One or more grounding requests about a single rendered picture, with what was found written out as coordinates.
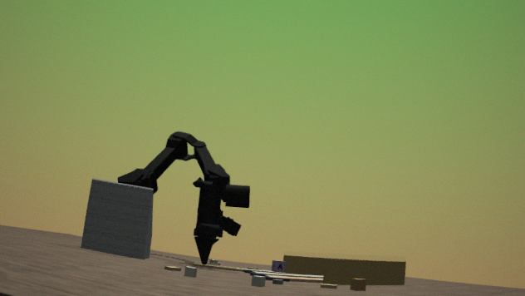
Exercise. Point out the purple letter cube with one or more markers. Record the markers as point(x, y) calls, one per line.
point(279, 266)

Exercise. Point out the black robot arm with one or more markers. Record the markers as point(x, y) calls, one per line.
point(215, 186)

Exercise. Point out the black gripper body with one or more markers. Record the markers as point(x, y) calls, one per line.
point(207, 217)

